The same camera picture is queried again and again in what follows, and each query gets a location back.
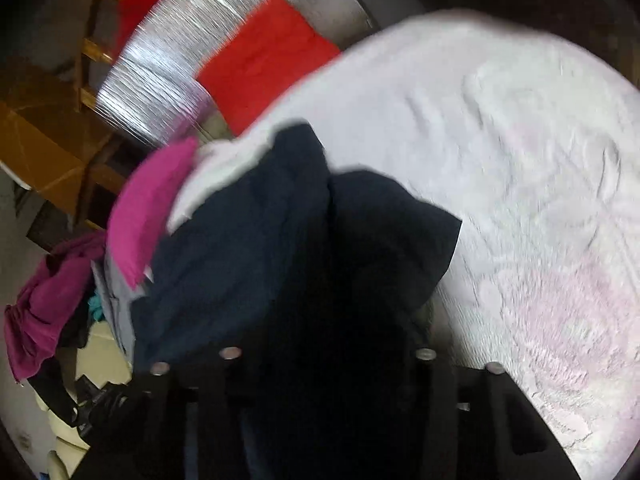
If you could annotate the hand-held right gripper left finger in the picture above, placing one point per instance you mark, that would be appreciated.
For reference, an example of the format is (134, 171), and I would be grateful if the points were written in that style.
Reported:
(215, 390)

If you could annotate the red folded cloth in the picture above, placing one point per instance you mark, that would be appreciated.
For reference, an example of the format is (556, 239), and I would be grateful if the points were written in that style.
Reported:
(270, 60)

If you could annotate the silver foil mat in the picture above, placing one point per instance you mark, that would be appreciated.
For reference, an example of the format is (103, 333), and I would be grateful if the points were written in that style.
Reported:
(165, 85)

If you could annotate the dark navy garment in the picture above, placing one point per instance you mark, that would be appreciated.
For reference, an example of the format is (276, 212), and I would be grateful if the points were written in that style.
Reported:
(250, 240)

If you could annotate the teal cloth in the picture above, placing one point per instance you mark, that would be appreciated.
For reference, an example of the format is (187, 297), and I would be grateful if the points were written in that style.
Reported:
(96, 310)

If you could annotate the black garment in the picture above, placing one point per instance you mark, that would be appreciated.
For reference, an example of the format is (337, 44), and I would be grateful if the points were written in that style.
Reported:
(95, 405)

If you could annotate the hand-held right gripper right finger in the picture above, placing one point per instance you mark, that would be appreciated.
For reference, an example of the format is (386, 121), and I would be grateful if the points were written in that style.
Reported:
(442, 395)

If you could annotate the magenta crumpled garment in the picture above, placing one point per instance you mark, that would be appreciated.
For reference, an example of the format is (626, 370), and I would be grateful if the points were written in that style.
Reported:
(45, 310)

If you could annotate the magenta folded cloth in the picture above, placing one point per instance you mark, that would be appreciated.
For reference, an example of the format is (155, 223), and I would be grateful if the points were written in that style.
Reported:
(145, 210)

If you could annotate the grey garment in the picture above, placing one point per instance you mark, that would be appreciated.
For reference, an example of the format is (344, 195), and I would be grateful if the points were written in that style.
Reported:
(117, 310)

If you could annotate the wooden furniture frame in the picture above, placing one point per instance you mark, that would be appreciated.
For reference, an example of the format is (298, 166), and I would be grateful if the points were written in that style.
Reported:
(45, 150)

